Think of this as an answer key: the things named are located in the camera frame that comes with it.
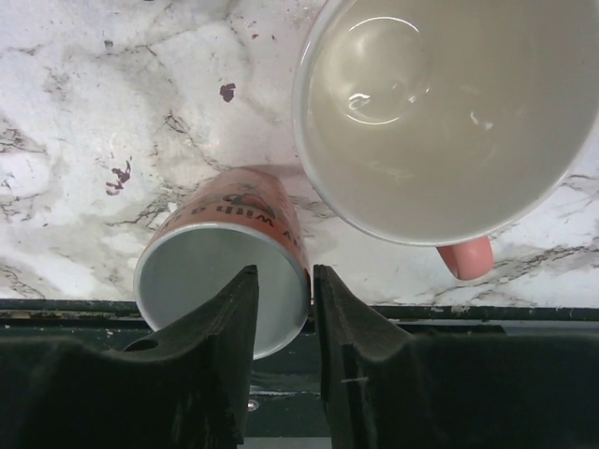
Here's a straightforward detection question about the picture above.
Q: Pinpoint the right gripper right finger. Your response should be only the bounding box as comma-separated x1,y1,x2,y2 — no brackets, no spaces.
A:
314,266,598,448

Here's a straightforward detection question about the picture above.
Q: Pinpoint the black mounting rail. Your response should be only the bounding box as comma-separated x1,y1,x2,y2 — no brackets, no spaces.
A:
1,300,598,448

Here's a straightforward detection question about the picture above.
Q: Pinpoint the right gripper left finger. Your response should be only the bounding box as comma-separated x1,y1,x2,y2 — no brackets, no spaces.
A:
1,266,258,448

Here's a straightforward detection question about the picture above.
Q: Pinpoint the printed salmon coffee mug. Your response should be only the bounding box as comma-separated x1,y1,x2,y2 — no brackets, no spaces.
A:
133,167,311,359

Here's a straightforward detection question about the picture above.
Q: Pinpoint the plain pink mug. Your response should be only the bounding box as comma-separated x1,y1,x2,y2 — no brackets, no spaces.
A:
292,1,598,280

